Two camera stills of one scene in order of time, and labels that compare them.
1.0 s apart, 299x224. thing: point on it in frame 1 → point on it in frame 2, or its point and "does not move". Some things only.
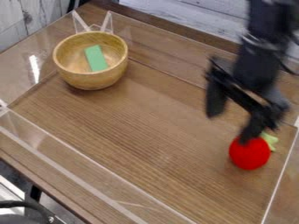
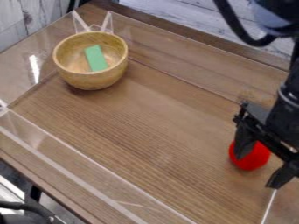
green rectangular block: (96, 59) does not move
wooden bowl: (91, 59) does not move
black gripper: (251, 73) → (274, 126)
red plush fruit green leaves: (253, 157) does not move
